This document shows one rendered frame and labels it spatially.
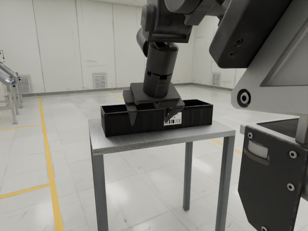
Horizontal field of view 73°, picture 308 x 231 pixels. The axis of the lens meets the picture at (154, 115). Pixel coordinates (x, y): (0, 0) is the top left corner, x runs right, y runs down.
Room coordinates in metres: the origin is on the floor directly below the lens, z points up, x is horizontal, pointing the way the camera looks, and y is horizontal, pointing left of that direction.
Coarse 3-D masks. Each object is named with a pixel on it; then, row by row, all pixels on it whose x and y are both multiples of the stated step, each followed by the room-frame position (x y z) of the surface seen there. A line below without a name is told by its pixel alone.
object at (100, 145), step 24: (96, 120) 1.16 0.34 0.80; (96, 144) 0.81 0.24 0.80; (120, 144) 0.81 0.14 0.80; (144, 144) 0.83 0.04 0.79; (168, 144) 0.87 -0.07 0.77; (192, 144) 1.38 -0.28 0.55; (96, 168) 0.76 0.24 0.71; (96, 192) 0.76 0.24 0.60; (96, 216) 1.17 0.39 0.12; (216, 216) 1.01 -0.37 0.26
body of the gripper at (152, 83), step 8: (144, 80) 0.44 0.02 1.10; (152, 80) 0.42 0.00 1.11; (160, 80) 0.42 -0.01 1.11; (168, 80) 0.43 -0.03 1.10; (136, 88) 0.45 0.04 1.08; (144, 88) 0.44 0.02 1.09; (152, 88) 0.43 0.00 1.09; (160, 88) 0.42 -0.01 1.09; (168, 88) 0.44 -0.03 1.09; (136, 96) 0.43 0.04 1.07; (144, 96) 0.43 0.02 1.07; (152, 96) 0.43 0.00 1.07; (160, 96) 0.43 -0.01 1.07; (168, 96) 0.45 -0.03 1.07; (176, 96) 0.45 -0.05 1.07; (136, 104) 0.42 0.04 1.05
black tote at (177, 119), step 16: (112, 112) 1.07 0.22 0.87; (144, 112) 0.95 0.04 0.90; (160, 112) 0.98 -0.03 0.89; (192, 112) 1.04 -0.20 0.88; (208, 112) 1.07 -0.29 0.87; (112, 128) 0.90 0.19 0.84; (128, 128) 0.93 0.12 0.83; (144, 128) 0.95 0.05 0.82; (160, 128) 0.98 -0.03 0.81; (176, 128) 1.01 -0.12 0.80
